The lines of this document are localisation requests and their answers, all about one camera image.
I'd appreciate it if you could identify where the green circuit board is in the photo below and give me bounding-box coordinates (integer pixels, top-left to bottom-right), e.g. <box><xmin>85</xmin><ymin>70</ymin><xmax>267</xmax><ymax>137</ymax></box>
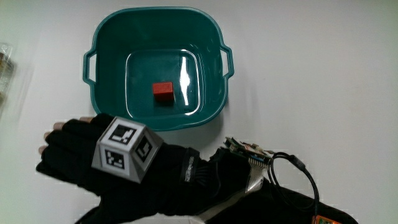
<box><xmin>223</xmin><ymin>136</ymin><xmax>275</xmax><ymax>164</ymax></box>

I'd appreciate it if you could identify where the red block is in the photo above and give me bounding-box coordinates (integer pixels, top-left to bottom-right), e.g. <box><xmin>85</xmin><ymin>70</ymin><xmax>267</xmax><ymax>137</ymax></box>
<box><xmin>152</xmin><ymin>81</ymin><xmax>175</xmax><ymax>103</ymax></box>

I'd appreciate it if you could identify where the person's right hand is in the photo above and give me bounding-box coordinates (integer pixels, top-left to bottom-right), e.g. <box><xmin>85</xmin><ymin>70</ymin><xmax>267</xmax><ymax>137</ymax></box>
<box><xmin>35</xmin><ymin>113</ymin><xmax>200</xmax><ymax>218</ymax></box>

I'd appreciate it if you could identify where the teal plastic basin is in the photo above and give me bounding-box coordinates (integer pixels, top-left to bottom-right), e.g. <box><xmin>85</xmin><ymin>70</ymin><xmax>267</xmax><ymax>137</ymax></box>
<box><xmin>82</xmin><ymin>6</ymin><xmax>235</xmax><ymax>132</ymax></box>

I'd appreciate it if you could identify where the black looped cable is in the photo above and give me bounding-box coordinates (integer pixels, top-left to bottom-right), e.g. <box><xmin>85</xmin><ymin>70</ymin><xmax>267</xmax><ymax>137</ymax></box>
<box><xmin>266</xmin><ymin>151</ymin><xmax>321</xmax><ymax>217</ymax></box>

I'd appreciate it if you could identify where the grey ribbon cable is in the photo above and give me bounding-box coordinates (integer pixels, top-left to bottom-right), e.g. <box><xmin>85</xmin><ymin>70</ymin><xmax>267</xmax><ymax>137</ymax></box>
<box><xmin>244</xmin><ymin>157</ymin><xmax>269</xmax><ymax>194</ymax></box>

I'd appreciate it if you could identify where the clear plastic food container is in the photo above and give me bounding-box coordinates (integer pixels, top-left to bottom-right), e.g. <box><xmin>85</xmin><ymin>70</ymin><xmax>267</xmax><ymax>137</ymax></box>
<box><xmin>0</xmin><ymin>42</ymin><xmax>16</xmax><ymax>104</ymax></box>

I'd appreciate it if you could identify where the orange sensor module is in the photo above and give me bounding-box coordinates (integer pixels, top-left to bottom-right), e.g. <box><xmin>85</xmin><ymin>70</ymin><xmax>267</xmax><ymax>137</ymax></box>
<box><xmin>311</xmin><ymin>214</ymin><xmax>343</xmax><ymax>224</ymax></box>

